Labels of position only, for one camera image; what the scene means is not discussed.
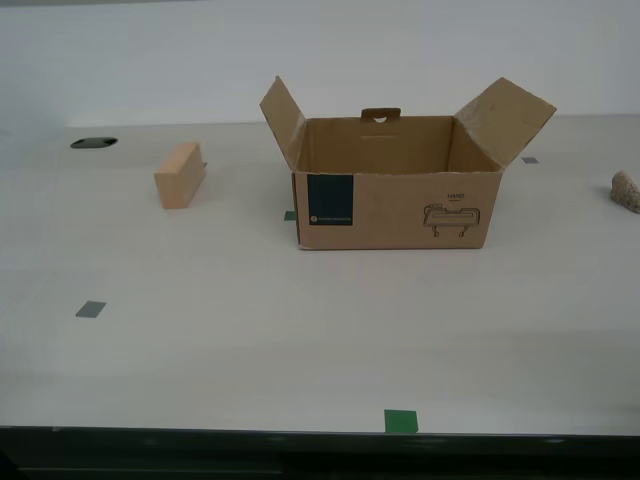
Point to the small green tape square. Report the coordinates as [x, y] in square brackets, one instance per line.
[289, 216]

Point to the brown cardboard box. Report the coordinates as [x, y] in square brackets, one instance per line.
[402, 210]

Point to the large green tape square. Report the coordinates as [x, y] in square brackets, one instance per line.
[400, 421]

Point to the large grey tape square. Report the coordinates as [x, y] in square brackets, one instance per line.
[91, 309]

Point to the black oval table grommet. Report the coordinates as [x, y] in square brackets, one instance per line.
[93, 143]

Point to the light wooden block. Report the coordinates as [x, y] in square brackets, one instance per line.
[177, 184]

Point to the speckled pink granite rock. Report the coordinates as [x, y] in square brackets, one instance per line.
[627, 195]

